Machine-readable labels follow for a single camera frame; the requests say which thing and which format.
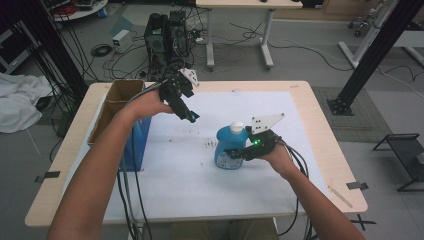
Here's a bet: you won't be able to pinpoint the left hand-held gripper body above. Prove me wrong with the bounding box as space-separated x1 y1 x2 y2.
158 67 201 103

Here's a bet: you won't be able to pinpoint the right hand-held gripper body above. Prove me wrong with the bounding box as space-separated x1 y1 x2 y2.
239 112 286 162

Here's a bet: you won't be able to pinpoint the blue bottle with white cap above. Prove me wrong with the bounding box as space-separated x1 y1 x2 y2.
213 120 250 171

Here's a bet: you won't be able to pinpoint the person's right hand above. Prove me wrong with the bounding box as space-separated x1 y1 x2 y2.
257 141 300 179

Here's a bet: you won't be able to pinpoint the person's left hand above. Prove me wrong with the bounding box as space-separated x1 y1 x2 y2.
127 87 174 121

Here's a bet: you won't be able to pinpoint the black computer tower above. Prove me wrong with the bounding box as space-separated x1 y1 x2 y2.
143 10 193 76

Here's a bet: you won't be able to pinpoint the white table mat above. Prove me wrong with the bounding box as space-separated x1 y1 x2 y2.
62 90 330 225

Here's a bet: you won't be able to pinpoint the cardboard box with blue side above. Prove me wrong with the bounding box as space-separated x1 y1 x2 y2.
86 78 153 173

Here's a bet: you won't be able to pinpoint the small white device box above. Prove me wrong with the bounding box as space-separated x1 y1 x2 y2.
111 28 134 54

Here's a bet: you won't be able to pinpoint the thin wooden stick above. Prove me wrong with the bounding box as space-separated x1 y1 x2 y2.
327 184 354 209

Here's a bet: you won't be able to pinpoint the black tape strip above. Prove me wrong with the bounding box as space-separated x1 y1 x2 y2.
345 181 370 192
34 170 62 184

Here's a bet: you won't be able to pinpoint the light wooden desk white legs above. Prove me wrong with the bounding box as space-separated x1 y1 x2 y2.
195 0 304 72

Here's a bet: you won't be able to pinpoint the round white table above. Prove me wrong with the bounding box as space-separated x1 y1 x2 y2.
49 0 110 23

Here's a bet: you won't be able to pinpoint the low black metal stand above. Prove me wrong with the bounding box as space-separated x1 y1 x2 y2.
372 132 424 193

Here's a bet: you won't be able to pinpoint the office chair wheel base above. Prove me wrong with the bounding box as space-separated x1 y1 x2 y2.
347 9 378 38

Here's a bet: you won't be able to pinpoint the white crumpled cloth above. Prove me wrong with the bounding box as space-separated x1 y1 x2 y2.
0 72 53 135

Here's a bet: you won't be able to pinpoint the left gripper cable bundle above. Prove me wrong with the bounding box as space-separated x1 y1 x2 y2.
114 81 166 240

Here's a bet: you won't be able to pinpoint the gripper cable bundle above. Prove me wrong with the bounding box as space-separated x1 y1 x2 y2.
114 81 166 240
277 137 314 240

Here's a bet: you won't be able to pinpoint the right gripper cable bundle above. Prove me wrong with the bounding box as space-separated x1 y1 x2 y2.
277 137 314 240

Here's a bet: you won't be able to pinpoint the coiled black cable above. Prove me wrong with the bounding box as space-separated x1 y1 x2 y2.
90 42 114 58

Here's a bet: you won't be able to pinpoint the long black floor cable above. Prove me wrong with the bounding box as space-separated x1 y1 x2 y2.
229 21 355 73

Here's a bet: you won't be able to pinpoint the black metal post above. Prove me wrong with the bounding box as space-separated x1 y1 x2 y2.
326 0 424 117
15 0 90 102

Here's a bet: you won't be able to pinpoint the white metal stand frame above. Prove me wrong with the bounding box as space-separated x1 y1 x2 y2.
337 0 424 70

